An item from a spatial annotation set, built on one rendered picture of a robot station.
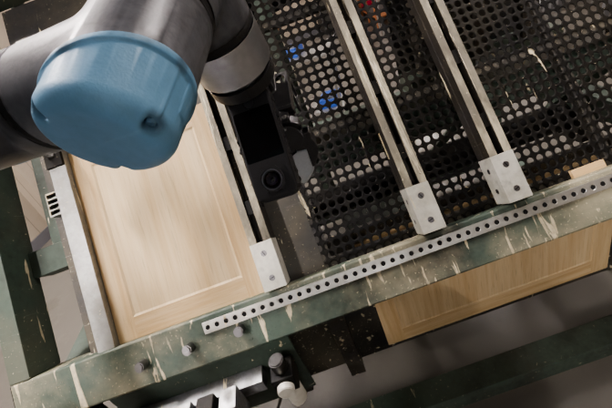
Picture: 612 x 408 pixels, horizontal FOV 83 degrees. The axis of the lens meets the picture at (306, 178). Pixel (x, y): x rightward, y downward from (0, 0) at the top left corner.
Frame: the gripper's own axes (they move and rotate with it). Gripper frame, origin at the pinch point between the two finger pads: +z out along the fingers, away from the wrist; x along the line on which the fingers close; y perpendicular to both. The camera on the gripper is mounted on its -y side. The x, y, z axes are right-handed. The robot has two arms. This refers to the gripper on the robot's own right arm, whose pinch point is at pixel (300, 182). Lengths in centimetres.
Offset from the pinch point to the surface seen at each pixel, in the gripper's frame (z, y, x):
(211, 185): 33, 28, 34
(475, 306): 113, -4, -34
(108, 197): 27, 30, 64
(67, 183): 21, 34, 73
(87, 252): 30, 15, 70
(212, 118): 22, 41, 27
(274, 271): 41.2, 2.2, 20.2
